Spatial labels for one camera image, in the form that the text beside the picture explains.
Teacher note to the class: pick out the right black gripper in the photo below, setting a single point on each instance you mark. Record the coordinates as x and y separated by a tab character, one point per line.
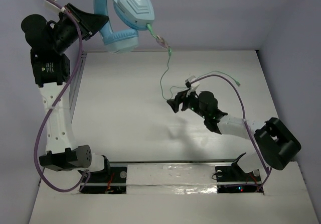
183	97

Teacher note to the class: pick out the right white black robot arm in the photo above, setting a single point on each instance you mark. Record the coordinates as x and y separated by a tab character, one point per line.
274	144

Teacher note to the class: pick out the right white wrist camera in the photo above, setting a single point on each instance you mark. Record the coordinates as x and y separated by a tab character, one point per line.
191	84

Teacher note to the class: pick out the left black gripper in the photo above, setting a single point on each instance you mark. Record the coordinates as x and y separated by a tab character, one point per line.
80	20

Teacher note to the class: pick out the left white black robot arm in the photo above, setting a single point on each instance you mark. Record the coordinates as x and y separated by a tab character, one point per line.
51	69

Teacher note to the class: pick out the aluminium rail with foil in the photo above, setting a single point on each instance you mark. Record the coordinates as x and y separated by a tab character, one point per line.
180	177

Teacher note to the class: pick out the light blue headphones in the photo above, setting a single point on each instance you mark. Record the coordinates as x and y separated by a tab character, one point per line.
138	15

